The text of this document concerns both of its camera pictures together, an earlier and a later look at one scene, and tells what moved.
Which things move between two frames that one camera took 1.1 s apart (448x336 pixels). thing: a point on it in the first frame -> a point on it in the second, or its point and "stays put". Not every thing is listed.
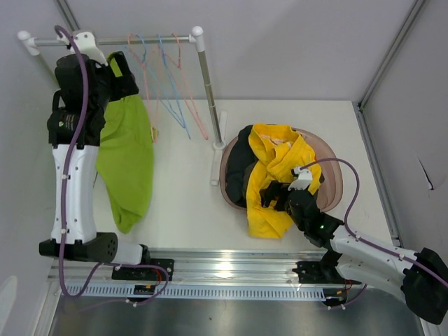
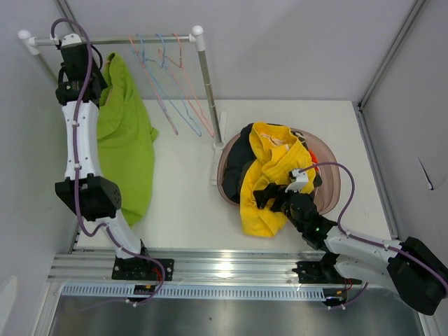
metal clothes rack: x=196 y=37 stays put
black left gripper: x=124 y=85 -> x=103 y=83
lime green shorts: x=125 y=157 stays put
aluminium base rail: x=192 y=267 stays put
